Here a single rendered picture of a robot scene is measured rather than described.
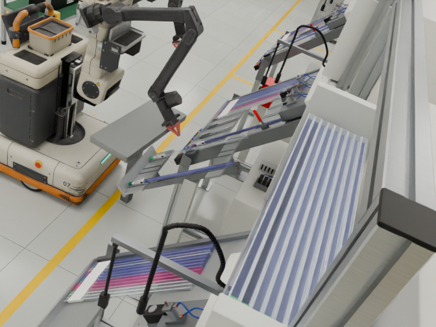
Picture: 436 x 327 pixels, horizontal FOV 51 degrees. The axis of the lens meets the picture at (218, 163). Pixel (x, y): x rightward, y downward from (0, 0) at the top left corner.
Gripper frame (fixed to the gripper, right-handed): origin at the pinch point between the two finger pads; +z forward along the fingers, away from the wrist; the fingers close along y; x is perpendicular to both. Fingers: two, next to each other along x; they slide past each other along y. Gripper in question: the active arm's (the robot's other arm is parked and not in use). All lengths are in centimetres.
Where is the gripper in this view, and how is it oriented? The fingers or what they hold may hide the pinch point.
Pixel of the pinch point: (178, 134)
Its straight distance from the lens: 230.8
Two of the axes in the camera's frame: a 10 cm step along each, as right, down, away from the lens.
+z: 4.1, 8.4, 3.4
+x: -8.4, 2.1, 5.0
